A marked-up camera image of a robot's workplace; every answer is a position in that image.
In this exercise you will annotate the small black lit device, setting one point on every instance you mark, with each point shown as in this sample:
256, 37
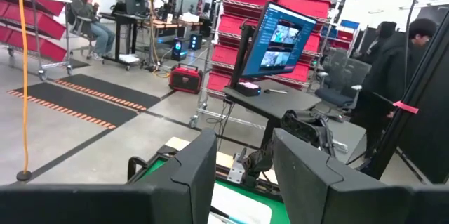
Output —
245, 90

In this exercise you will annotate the black diagonal frame strut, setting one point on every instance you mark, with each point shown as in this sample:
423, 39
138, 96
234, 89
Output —
386, 139

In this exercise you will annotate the silver right arm base bracket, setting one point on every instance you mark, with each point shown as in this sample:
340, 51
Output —
236, 171

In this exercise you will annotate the blue storage bin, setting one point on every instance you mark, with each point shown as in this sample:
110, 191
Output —
350, 24

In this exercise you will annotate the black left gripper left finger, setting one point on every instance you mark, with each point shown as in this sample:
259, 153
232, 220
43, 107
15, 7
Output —
196, 182

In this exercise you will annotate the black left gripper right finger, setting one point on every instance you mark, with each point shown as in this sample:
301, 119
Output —
308, 189

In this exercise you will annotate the black orange-striped floor mat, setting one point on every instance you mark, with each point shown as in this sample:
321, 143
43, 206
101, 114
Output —
115, 90
77, 103

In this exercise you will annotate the white cutlery tray organizer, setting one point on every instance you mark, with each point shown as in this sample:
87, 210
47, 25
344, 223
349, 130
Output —
245, 203

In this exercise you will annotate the white box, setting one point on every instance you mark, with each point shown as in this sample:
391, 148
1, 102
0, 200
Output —
129, 58

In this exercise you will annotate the wooden desk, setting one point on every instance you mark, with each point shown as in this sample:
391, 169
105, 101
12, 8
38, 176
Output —
168, 24

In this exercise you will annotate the black desk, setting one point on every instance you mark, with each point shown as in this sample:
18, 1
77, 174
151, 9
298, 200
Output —
122, 17
277, 103

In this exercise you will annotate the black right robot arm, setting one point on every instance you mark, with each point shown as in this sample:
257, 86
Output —
259, 161

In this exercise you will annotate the red portable power box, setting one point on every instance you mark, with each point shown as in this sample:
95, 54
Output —
186, 80

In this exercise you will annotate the silver tool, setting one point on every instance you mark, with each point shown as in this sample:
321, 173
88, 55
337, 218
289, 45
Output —
277, 91

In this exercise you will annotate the red tape strip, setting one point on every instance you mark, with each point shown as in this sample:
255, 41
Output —
405, 107

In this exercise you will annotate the grey mesh office chair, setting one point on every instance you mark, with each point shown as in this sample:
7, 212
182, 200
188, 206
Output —
350, 69

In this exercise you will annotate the black monitor stand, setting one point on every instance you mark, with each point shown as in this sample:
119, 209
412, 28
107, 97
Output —
243, 52

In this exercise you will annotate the black computer tower blue light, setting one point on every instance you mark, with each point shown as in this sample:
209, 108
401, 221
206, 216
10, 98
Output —
178, 50
195, 41

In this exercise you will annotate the dark office chair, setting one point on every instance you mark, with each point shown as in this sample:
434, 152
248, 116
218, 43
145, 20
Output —
333, 97

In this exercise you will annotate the black panel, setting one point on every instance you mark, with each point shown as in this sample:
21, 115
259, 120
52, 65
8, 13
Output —
431, 139

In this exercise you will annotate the blue-screen monitor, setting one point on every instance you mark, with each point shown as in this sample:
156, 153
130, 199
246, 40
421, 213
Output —
280, 41

